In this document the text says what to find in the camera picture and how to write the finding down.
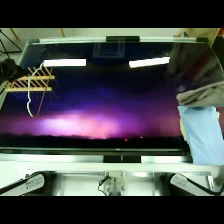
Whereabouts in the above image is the pale blue garment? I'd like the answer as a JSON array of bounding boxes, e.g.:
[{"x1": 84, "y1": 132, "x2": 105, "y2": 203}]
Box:
[{"x1": 177, "y1": 105, "x2": 224, "y2": 166}]

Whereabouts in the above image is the grey garment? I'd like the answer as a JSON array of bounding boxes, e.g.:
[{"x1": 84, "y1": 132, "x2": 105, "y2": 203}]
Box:
[{"x1": 176, "y1": 81, "x2": 224, "y2": 108}]

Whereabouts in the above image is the brown clothes hanger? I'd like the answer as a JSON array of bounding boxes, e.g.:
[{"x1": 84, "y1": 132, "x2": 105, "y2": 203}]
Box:
[{"x1": 4, "y1": 66, "x2": 56, "y2": 93}]

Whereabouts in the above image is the white cord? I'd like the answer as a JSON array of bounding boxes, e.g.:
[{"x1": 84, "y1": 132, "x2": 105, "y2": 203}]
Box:
[{"x1": 26, "y1": 62, "x2": 45, "y2": 119}]

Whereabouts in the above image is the black cable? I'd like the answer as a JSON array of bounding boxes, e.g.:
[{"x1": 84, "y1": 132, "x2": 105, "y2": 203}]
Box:
[
  {"x1": 97, "y1": 175, "x2": 112, "y2": 195},
  {"x1": 185, "y1": 177, "x2": 224, "y2": 197}
]

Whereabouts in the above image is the silver frame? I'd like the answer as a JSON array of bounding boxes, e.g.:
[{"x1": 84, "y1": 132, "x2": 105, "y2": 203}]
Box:
[{"x1": 0, "y1": 35, "x2": 224, "y2": 197}]

